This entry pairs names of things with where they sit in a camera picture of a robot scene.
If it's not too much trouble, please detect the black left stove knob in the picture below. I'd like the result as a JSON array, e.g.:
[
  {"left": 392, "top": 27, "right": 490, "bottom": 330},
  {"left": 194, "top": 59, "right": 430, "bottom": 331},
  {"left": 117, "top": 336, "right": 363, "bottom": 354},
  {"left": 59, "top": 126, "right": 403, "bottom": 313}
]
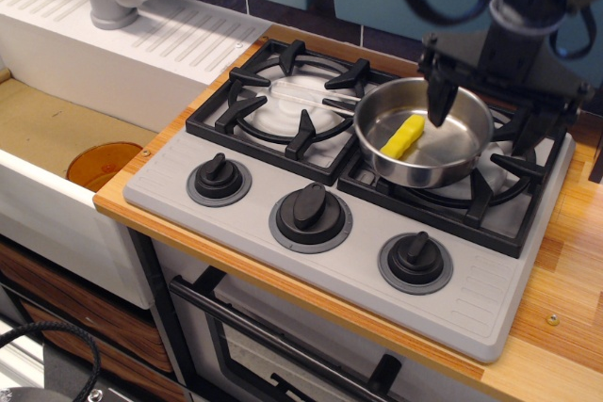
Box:
[{"left": 186, "top": 153, "right": 253, "bottom": 208}]

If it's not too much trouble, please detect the black right burner grate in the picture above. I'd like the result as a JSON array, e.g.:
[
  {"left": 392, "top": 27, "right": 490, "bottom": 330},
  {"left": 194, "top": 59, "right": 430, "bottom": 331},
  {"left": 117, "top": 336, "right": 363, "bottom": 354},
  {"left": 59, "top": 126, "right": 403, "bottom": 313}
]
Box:
[{"left": 338, "top": 103, "right": 575, "bottom": 258}]

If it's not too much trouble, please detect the yellow toy fry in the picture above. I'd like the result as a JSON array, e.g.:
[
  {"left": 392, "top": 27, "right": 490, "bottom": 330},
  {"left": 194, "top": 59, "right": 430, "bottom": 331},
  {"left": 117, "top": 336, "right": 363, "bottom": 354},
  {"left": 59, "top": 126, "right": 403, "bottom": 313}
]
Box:
[{"left": 380, "top": 114, "right": 425, "bottom": 159}]

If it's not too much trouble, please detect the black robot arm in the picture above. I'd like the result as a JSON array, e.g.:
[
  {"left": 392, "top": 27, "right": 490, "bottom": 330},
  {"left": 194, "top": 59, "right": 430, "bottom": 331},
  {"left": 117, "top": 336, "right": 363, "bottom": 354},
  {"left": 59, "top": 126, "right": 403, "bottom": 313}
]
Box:
[{"left": 406, "top": 0, "right": 596, "bottom": 154}]

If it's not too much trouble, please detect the black left burner grate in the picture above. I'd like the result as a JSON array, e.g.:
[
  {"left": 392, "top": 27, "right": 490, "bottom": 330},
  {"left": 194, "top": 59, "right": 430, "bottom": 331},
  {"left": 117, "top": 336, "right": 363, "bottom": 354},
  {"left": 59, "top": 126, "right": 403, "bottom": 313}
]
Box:
[{"left": 186, "top": 40, "right": 395, "bottom": 185}]

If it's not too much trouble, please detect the orange translucent plate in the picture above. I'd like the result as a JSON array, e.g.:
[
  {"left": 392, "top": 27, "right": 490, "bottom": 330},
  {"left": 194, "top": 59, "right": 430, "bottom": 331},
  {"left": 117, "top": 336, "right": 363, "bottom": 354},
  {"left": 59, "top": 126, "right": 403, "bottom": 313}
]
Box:
[{"left": 66, "top": 141, "right": 142, "bottom": 192}]

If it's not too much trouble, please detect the grey toy stove top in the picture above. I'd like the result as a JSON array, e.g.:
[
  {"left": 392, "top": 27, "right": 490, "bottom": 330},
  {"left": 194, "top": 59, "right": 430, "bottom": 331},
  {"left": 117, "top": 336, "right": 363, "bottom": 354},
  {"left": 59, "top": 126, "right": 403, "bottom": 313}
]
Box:
[{"left": 123, "top": 129, "right": 545, "bottom": 362}]

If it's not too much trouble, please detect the black burner grate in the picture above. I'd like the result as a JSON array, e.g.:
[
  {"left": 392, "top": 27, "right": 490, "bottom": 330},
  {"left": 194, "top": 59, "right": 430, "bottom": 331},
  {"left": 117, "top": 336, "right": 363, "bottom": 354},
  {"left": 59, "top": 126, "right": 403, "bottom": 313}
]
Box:
[
  {"left": 186, "top": 40, "right": 395, "bottom": 185},
  {"left": 338, "top": 103, "right": 575, "bottom": 258}
]

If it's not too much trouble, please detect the black stove knob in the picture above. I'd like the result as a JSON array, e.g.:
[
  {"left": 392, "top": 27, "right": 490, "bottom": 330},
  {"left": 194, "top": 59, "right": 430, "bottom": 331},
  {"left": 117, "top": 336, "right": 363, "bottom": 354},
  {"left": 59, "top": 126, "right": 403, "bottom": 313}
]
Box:
[
  {"left": 269, "top": 183, "right": 353, "bottom": 254},
  {"left": 378, "top": 232, "right": 453, "bottom": 296},
  {"left": 186, "top": 153, "right": 253, "bottom": 208}
]

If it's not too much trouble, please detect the upper wooden drawer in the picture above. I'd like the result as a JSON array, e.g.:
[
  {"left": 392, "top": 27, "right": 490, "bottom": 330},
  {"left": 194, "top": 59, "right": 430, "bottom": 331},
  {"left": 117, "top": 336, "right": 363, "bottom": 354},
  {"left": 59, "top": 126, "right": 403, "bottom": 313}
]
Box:
[{"left": 1, "top": 242, "right": 165, "bottom": 360}]

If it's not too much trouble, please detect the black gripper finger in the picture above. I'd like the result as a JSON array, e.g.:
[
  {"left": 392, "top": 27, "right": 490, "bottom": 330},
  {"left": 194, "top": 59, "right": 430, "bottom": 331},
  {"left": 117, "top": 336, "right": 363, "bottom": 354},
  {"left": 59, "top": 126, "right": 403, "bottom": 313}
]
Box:
[
  {"left": 512, "top": 102, "right": 578, "bottom": 156},
  {"left": 427, "top": 71, "right": 457, "bottom": 127}
]

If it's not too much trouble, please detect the white toy sink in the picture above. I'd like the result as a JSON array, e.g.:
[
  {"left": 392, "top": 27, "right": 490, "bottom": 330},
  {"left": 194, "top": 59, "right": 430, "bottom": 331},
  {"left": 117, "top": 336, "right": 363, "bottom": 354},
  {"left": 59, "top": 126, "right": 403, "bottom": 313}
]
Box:
[{"left": 1, "top": 0, "right": 269, "bottom": 309}]

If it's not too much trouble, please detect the oven door with black handle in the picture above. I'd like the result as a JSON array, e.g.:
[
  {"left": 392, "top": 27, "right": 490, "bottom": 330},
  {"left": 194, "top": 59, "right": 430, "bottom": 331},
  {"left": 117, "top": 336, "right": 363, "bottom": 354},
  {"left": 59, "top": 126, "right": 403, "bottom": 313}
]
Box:
[{"left": 168, "top": 265, "right": 425, "bottom": 402}]

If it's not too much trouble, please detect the steel pan with wire handle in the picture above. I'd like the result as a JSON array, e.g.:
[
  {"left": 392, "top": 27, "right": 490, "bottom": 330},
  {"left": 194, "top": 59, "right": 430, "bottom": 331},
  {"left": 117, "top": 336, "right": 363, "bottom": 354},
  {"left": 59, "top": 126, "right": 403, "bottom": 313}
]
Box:
[{"left": 269, "top": 77, "right": 494, "bottom": 188}]

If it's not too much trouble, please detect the black braided cable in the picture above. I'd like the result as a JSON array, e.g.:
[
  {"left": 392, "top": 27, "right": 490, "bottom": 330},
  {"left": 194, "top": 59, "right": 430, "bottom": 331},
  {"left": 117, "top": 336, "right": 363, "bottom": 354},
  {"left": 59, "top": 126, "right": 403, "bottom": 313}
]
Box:
[{"left": 0, "top": 320, "right": 103, "bottom": 402}]

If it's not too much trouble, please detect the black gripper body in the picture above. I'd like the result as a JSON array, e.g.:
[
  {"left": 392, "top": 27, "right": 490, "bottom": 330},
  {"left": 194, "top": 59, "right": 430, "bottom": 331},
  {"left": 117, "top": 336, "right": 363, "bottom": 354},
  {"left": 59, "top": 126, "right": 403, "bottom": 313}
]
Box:
[{"left": 419, "top": 24, "right": 595, "bottom": 110}]

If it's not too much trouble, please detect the black right stove knob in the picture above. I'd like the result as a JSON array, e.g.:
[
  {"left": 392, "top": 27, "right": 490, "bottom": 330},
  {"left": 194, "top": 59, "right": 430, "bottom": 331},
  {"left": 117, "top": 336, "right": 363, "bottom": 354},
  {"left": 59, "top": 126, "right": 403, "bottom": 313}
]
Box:
[{"left": 378, "top": 232, "right": 453, "bottom": 296}]

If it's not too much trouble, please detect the black middle stove knob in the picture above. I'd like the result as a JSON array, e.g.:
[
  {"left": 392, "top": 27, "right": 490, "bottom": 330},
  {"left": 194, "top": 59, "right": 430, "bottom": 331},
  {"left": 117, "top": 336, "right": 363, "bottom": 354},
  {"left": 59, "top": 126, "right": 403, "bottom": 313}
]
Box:
[{"left": 269, "top": 183, "right": 353, "bottom": 254}]

